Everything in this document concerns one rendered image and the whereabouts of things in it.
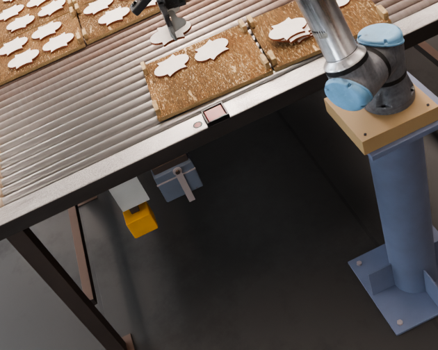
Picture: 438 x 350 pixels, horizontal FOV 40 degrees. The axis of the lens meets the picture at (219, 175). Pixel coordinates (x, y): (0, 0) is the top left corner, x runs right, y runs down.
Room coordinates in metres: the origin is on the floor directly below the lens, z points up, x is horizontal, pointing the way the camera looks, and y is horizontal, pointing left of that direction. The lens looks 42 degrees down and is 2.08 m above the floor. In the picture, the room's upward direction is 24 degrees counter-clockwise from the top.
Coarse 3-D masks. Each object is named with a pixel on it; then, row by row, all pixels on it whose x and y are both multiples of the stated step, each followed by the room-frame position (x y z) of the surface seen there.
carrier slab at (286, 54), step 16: (352, 0) 1.80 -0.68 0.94; (368, 0) 1.76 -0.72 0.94; (272, 16) 1.92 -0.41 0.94; (288, 16) 1.88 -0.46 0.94; (352, 16) 1.71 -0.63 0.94; (368, 16) 1.67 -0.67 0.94; (256, 32) 1.87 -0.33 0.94; (352, 32) 1.62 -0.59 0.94; (272, 48) 1.73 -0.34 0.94; (288, 48) 1.69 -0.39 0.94; (304, 48) 1.65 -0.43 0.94; (288, 64) 1.62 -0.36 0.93
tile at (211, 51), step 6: (210, 42) 1.92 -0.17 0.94; (216, 42) 1.90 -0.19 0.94; (222, 42) 1.88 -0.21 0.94; (228, 42) 1.87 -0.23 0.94; (204, 48) 1.90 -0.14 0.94; (210, 48) 1.88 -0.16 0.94; (216, 48) 1.86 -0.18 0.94; (222, 48) 1.85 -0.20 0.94; (198, 54) 1.88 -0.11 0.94; (204, 54) 1.86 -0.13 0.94; (210, 54) 1.84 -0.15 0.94; (216, 54) 1.83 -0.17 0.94; (198, 60) 1.84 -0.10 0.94; (204, 60) 1.83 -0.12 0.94
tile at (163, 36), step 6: (186, 24) 1.72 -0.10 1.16; (162, 30) 1.75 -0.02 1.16; (168, 30) 1.73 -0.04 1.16; (180, 30) 1.70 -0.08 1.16; (186, 30) 1.68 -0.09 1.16; (156, 36) 1.73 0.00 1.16; (162, 36) 1.71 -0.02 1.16; (168, 36) 1.70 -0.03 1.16; (180, 36) 1.67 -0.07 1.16; (156, 42) 1.69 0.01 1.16; (162, 42) 1.68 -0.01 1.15; (168, 42) 1.67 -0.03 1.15
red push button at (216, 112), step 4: (212, 108) 1.57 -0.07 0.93; (216, 108) 1.56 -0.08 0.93; (220, 108) 1.55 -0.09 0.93; (204, 112) 1.56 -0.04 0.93; (208, 112) 1.55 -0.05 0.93; (212, 112) 1.55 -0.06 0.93; (216, 112) 1.54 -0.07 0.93; (220, 112) 1.53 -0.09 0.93; (224, 112) 1.52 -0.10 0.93; (208, 116) 1.54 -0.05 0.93; (212, 116) 1.53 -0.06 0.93; (216, 116) 1.52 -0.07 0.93; (208, 120) 1.52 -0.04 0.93
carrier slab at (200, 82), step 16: (224, 32) 1.96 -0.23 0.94; (240, 32) 1.91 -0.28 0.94; (192, 48) 1.95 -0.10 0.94; (240, 48) 1.81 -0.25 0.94; (256, 48) 1.77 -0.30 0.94; (192, 64) 1.85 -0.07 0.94; (208, 64) 1.80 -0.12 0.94; (224, 64) 1.76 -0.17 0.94; (240, 64) 1.72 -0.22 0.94; (256, 64) 1.68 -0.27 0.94; (160, 80) 1.84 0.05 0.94; (176, 80) 1.80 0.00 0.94; (192, 80) 1.75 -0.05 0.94; (208, 80) 1.71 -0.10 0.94; (224, 80) 1.67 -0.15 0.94; (240, 80) 1.64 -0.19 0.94; (256, 80) 1.62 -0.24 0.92; (160, 96) 1.74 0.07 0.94; (176, 96) 1.70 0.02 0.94; (192, 96) 1.67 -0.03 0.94; (208, 96) 1.63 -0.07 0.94; (176, 112) 1.63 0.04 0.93
